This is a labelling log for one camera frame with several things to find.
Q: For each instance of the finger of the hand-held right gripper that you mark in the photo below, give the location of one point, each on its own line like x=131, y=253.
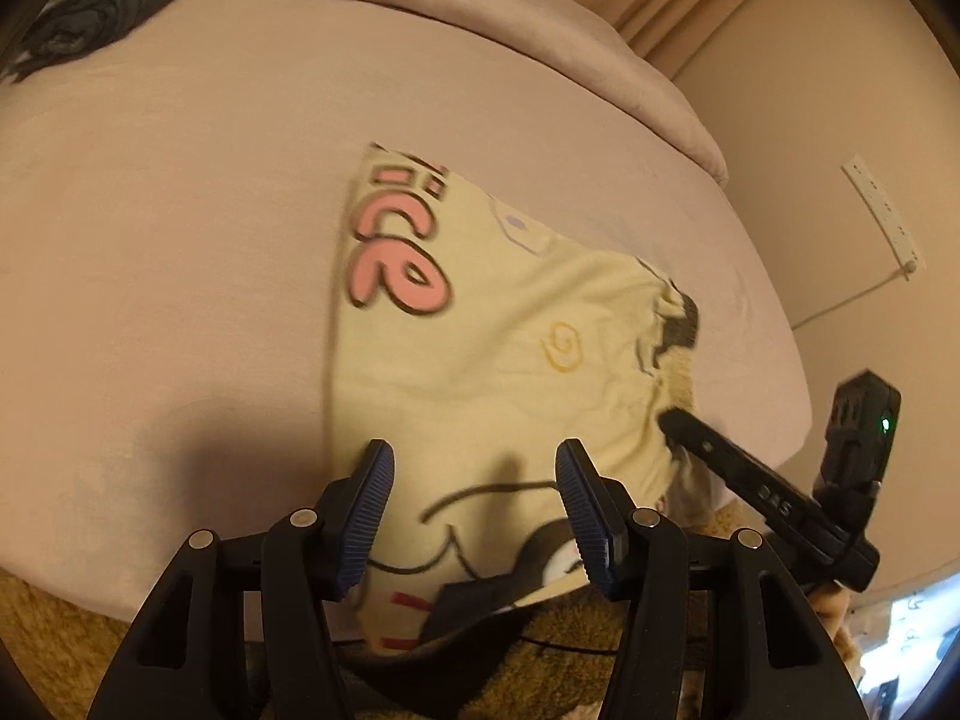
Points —
x=735, y=465

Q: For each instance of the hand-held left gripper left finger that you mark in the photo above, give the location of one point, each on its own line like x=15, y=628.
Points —
x=367, y=510

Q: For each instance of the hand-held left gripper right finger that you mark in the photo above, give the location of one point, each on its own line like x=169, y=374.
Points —
x=589, y=517

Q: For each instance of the yellow cartoon print pants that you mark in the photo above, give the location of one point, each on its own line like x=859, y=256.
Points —
x=480, y=300

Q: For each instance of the white power strip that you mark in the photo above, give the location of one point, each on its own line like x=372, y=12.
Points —
x=881, y=210

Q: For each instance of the pink bed blanket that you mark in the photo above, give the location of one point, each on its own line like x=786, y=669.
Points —
x=187, y=240

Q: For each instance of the brown shaggy rug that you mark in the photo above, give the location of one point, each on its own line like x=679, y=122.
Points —
x=52, y=615

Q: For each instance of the folded pink duvet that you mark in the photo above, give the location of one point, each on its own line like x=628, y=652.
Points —
x=525, y=52

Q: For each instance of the beige curtain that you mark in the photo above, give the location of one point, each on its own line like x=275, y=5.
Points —
x=675, y=0

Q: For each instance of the dark grey rolled cloth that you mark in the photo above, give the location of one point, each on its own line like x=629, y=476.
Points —
x=90, y=15

